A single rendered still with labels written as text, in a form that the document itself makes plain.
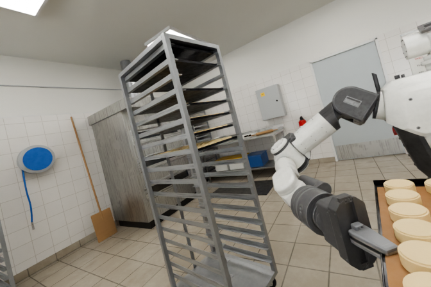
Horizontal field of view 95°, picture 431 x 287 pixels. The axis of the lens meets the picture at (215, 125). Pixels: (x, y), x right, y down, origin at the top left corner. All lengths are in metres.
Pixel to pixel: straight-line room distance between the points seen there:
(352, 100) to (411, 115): 0.15
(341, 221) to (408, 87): 0.45
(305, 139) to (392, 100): 0.27
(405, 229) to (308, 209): 0.15
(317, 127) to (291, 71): 3.91
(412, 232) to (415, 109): 0.40
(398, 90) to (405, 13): 4.08
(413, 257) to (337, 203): 0.11
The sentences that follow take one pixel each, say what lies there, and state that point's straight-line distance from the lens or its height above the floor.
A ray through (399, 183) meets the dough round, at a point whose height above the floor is 1.02.
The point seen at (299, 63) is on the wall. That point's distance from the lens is 4.65.
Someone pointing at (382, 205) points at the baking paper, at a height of 1.00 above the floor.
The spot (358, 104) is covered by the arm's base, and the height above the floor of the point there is 1.19.
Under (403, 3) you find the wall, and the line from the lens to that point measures 4.84.
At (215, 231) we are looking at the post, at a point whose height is 0.69.
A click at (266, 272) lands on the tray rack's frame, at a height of 0.15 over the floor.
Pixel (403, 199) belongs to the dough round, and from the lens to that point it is 0.51.
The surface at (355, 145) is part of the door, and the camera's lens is 4.67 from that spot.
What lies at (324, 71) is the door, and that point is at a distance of 4.60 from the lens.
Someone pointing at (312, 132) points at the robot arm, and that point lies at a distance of 0.79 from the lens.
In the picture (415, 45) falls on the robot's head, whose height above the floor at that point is 1.31.
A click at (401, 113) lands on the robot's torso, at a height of 1.14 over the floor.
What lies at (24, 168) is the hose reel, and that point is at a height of 1.35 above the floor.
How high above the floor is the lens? 1.22
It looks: 1 degrees up
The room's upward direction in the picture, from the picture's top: 14 degrees counter-clockwise
